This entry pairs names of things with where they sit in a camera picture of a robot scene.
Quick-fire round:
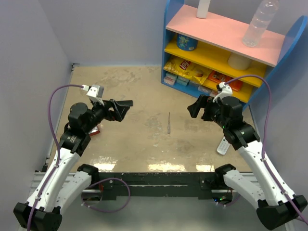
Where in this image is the white bottle on shelf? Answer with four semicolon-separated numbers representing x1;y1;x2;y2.
196;0;211;19

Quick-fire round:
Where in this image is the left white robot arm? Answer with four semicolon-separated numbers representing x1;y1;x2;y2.
13;99;133;231

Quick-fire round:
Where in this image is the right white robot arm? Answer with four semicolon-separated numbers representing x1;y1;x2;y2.
187;95;308;230

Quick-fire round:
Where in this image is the red snack packet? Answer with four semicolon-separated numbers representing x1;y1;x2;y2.
89;124;102;136

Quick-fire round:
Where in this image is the clear plastic water bottle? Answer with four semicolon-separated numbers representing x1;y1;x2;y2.
242;0;280;47

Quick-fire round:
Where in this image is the white remote control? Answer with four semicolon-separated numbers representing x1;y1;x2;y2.
216;137;230;155

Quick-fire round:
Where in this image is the clear handle screwdriver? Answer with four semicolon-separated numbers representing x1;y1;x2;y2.
167;112;171;135

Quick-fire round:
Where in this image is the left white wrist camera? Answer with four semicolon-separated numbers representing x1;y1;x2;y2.
82;84;104;105

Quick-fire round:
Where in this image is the yellow Lays chips bag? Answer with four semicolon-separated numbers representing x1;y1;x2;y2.
164;56;212;84

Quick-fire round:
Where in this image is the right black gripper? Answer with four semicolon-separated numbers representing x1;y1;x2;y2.
188;94;229;128

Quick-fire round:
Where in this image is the small white box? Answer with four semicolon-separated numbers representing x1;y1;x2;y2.
163;72;178;86
198;85;212;96
176;76;189;86

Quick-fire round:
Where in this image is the white paper roll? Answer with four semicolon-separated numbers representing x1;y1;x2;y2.
228;52;253;71

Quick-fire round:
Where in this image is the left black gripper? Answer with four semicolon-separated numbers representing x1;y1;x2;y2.
84;96;129;133

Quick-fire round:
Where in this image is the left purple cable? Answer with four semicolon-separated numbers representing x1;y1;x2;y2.
26;84;85;231

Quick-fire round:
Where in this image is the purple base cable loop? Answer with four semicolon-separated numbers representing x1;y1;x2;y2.
80;177;131;213

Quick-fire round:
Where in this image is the blue snack can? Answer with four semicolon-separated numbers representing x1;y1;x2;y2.
177;34;198;51

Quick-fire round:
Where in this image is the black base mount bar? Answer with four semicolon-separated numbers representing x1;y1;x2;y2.
81;172;234;201

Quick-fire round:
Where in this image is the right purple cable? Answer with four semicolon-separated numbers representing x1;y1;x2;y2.
225;75;308;222

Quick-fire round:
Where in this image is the orange snack box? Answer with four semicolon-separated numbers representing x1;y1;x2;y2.
207;71;243;92

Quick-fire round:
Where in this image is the blue shelf unit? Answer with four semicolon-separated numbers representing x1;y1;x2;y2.
162;0;308;107

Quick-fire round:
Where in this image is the small white box leftmost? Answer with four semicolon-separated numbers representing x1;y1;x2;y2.
163;72;178;86

